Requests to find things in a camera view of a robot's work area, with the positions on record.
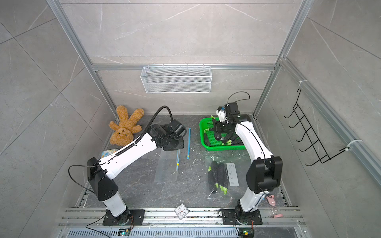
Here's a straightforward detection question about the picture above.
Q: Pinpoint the dark eggplant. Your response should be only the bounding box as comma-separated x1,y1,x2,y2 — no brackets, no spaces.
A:
218,163,229,195

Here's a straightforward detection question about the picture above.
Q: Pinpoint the colourful tissue pack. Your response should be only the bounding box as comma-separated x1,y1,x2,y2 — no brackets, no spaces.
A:
101,149,118,158

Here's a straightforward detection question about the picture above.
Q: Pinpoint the white wire wall basket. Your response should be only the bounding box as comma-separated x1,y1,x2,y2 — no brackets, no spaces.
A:
140,66,212,94

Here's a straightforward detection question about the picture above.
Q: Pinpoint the pink sand timer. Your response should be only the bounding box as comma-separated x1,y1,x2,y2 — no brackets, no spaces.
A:
266,195,283,218

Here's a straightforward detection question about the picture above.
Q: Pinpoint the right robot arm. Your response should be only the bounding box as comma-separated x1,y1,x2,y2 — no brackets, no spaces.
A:
212,100,283,223

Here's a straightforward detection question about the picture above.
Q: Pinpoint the clear zip-top bag blue zipper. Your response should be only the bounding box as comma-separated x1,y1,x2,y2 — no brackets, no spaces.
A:
203,152,251,207

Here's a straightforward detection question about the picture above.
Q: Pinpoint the brown teddy bear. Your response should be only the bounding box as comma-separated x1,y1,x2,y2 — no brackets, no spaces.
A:
109,105,144,147

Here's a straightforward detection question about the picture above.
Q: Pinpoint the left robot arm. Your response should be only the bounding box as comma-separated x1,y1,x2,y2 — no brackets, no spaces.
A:
77,106,187,219

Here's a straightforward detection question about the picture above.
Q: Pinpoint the green plastic basket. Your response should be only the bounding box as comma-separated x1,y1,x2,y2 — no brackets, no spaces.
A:
199,118,246,151

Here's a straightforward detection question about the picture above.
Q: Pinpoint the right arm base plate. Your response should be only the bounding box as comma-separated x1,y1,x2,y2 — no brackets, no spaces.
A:
217,208,263,225

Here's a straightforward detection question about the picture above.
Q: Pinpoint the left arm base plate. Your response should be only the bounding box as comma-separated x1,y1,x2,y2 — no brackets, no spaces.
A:
102,209,145,226

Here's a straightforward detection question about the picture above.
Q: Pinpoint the small white clock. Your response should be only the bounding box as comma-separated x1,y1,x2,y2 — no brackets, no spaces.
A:
174,203,190,220

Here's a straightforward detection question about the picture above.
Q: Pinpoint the black wall hook rack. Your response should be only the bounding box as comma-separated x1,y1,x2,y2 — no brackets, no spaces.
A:
284,88,350,167

